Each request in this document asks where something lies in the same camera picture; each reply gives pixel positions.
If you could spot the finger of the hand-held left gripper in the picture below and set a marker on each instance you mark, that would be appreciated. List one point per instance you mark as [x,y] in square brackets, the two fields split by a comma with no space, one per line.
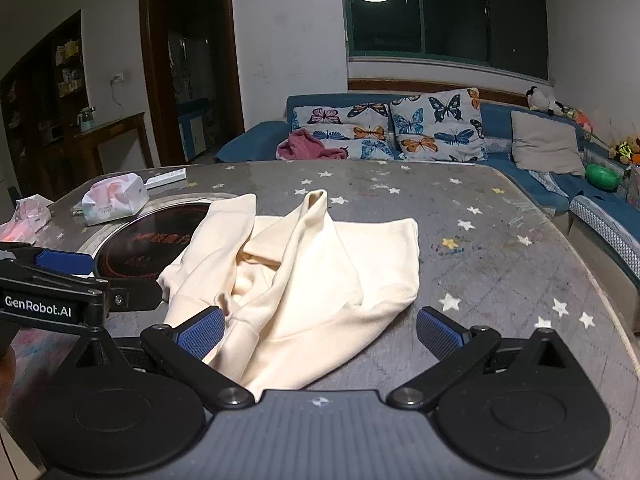
[135,296]
[65,262]

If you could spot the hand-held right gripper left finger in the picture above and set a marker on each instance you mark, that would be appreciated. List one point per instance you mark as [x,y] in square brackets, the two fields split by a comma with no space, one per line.
[202,332]

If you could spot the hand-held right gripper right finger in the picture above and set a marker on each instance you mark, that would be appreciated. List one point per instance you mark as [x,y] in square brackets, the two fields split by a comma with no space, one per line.
[440,332]

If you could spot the cream shirt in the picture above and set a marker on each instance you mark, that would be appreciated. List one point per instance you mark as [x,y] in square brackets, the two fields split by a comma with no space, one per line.
[310,285]

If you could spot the round black induction cooktop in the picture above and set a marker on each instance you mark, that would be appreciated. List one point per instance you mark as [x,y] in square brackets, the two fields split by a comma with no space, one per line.
[140,245]

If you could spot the pink white packet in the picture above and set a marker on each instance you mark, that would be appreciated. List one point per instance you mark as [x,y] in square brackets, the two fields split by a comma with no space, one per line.
[25,217]

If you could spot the white pink tissue pack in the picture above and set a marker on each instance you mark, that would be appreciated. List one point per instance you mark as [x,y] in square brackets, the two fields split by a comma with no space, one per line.
[112,200]

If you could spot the white remote control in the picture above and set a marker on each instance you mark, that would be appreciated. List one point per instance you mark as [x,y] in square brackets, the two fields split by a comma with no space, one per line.
[165,178]

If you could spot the wooden side cabinet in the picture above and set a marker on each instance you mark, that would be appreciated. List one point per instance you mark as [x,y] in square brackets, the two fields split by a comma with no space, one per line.
[110,135]

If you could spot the small kettle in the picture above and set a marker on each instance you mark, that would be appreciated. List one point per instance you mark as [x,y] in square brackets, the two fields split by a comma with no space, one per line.
[86,120]

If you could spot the dark wooden shelf unit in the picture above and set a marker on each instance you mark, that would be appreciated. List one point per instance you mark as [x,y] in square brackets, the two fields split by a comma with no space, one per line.
[30,110]

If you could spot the blue white cabinet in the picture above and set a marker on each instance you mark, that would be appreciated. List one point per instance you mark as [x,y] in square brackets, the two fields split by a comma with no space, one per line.
[192,130]

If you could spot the blue sofa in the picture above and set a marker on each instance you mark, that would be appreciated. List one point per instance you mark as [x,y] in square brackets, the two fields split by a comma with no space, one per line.
[260,135]

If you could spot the square butterfly print pillow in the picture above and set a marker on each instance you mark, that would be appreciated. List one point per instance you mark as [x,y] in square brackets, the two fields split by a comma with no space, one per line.
[435,125]

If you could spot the pink cloth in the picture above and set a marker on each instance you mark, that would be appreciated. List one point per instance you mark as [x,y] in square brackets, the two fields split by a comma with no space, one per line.
[305,142]

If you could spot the grey pillow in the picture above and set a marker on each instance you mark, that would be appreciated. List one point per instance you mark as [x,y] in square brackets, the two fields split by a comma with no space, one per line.
[545,142]

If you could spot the wide butterfly print pillow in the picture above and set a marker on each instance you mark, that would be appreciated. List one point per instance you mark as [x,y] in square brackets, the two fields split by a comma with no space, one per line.
[345,130]

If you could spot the green round toy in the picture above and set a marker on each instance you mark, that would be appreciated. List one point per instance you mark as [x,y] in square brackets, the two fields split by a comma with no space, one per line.
[602,176]

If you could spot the black white plush toy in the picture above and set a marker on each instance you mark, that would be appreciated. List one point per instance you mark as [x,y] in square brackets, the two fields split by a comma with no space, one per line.
[540,100]

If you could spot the pile of small plush toys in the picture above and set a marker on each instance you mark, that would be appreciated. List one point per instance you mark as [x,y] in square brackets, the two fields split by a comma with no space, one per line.
[627,150]

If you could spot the dark window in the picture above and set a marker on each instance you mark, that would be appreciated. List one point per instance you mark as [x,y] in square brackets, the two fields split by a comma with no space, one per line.
[450,10]

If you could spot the white wall outlet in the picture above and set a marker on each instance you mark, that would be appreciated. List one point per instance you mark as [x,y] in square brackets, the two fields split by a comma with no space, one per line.
[117,79]

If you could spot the dark wooden door frame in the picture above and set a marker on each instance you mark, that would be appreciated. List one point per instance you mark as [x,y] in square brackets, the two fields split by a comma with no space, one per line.
[147,60]

